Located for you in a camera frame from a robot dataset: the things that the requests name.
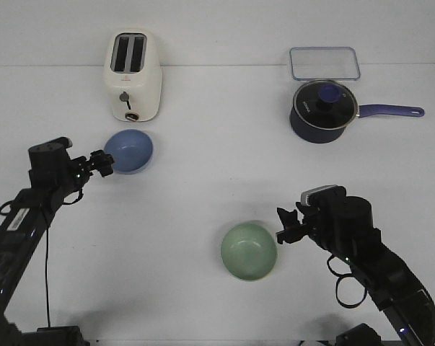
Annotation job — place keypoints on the dark blue saucepan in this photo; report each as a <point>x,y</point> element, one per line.
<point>324,127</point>

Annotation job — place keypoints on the green bowl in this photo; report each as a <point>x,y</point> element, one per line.
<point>248,251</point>

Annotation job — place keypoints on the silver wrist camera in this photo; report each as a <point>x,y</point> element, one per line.
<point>308,195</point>
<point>64,141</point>

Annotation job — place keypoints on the blue bowl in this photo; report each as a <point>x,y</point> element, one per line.
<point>131,150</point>

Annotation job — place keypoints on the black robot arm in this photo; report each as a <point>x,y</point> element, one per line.
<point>30,215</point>
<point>394,289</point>

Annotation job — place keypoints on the white two-slot toaster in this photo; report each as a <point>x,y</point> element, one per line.
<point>132,75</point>

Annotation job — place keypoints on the glass pot lid blue knob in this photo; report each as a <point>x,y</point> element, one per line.
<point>324,95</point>

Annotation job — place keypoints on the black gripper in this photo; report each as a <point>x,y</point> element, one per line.
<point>334,221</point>
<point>53,169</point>

